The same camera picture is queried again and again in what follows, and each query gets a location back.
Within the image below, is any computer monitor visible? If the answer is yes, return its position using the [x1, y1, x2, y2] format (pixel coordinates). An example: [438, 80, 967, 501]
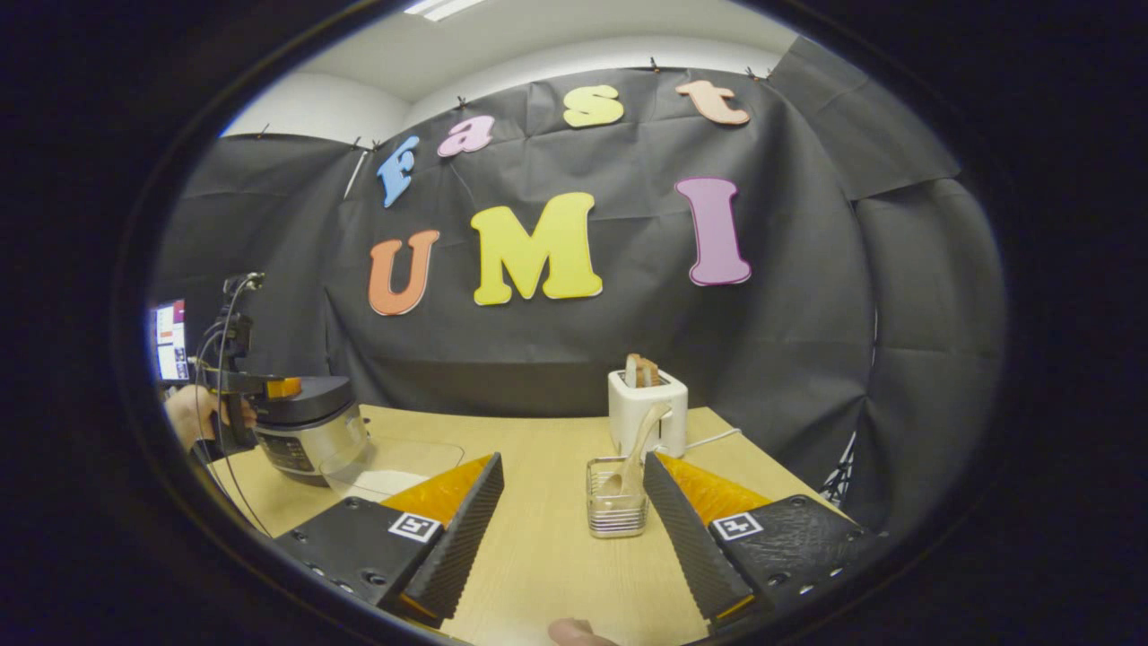
[150, 299, 189, 384]

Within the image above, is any metal wire chopstick holder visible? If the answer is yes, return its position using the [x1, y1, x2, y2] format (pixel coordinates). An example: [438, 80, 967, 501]
[586, 456, 649, 539]

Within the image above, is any black backdrop cloth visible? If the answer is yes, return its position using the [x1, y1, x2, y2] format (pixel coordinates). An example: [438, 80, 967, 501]
[152, 65, 1007, 539]

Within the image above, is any ceiling light panel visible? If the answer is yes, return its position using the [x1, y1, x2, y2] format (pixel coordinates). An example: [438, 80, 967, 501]
[404, 0, 485, 22]

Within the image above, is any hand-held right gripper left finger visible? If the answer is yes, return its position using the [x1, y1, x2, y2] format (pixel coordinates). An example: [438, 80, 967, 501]
[274, 451, 505, 629]

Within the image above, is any black white patterned object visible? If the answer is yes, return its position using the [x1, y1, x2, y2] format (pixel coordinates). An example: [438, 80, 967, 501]
[821, 431, 855, 508]

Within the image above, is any white toaster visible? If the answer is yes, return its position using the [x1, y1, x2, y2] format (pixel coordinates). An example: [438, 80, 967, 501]
[608, 368, 689, 458]

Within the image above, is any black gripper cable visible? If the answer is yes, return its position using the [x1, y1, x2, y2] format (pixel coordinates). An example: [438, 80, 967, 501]
[193, 278, 270, 539]

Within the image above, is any wooden spoon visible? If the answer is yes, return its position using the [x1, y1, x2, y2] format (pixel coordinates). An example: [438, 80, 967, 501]
[599, 401, 672, 499]

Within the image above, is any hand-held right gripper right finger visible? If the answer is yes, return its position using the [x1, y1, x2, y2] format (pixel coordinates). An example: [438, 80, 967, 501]
[643, 451, 889, 629]

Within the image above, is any black silver rice cooker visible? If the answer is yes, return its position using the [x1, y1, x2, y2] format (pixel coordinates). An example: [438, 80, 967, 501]
[254, 377, 370, 487]

